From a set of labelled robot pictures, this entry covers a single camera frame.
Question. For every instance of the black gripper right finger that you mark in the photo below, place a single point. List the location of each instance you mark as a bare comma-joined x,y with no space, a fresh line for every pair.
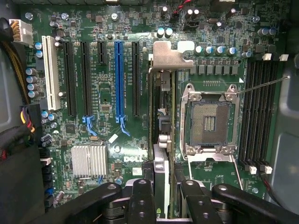
198,205

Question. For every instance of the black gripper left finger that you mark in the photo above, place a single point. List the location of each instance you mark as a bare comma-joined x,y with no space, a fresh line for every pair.
142,203

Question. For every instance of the metal socket cover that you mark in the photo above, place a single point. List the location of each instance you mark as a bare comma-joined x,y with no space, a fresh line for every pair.
210,157

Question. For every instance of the silver finned heat sink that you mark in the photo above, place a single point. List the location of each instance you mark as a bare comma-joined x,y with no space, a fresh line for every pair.
88,161

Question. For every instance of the CPU socket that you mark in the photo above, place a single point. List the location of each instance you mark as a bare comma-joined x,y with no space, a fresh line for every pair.
210,121

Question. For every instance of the black RAM slot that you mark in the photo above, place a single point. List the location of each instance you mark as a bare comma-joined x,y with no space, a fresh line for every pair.
271,116
255,116
247,116
263,116

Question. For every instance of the black open PC case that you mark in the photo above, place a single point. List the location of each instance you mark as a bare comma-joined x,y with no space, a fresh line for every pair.
289,151

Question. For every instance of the long black expansion slot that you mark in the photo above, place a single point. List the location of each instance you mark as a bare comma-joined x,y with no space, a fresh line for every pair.
86,79
70,79
136,79

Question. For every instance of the blue expansion slot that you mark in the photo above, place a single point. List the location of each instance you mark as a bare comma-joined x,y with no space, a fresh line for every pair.
119,79

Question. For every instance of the black power connector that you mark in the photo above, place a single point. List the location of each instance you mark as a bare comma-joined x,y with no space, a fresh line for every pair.
35,121

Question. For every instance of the thin metal locking lever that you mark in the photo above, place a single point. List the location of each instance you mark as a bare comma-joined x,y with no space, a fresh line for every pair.
261,86

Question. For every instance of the short black expansion slot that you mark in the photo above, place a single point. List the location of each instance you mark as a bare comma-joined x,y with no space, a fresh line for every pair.
102,52

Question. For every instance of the white expansion slot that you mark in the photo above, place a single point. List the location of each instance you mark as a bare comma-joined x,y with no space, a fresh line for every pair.
51,74

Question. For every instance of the green motherboard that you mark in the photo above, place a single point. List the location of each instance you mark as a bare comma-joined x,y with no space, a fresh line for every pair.
130,23

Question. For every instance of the white power connector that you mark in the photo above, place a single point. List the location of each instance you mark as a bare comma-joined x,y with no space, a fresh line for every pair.
23,35

